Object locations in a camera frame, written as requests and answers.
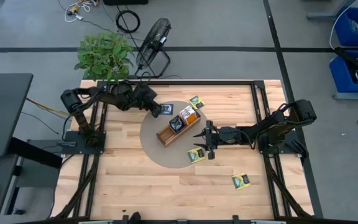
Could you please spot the black floor fan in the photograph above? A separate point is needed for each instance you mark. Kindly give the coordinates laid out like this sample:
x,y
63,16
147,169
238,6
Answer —
x,y
155,43

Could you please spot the black box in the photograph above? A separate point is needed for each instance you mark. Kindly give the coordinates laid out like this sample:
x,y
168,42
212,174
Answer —
x,y
126,2

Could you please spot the grey bin stand base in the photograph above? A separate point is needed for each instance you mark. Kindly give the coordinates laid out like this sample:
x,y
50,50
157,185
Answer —
x,y
353,96

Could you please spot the black aluminium table frame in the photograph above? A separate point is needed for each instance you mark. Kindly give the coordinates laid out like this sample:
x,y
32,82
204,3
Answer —
x,y
197,82

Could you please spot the green and yellow tea packet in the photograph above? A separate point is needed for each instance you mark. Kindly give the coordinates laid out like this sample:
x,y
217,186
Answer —
x,y
196,102
196,155
241,181

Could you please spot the round grey mat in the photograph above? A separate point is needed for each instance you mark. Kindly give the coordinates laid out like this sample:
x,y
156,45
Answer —
x,y
154,137

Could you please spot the black desk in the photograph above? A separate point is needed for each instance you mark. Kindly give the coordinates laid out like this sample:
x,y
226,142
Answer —
x,y
5,118

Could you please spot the black desk foot bar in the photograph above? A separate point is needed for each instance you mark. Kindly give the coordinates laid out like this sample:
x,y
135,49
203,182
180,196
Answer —
x,y
33,152

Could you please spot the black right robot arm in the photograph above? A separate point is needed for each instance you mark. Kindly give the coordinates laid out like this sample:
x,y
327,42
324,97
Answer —
x,y
275,126

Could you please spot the person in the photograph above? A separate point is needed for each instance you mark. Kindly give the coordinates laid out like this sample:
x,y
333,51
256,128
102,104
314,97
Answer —
x,y
135,218

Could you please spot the wooden three-compartment organizer box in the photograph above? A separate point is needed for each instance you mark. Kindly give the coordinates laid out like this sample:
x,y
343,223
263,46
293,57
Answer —
x,y
166,137

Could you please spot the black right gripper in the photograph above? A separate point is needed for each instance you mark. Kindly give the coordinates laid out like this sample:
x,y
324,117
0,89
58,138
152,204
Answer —
x,y
224,136

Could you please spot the dark grey desk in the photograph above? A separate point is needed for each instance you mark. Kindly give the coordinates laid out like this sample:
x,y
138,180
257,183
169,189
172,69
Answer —
x,y
2,174

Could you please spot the green potted plant black pot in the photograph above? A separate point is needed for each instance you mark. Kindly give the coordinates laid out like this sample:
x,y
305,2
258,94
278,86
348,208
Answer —
x,y
104,56

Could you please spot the blue storage bin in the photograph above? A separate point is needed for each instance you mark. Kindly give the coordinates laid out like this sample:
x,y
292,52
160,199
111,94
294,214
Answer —
x,y
340,77
343,28

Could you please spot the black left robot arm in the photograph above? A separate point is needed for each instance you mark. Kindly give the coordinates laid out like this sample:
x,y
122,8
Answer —
x,y
104,97

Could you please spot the grey metal stand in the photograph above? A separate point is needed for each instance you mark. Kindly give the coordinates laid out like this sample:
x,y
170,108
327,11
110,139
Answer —
x,y
322,15

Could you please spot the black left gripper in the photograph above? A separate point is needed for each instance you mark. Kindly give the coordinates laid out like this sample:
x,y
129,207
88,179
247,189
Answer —
x,y
145,97

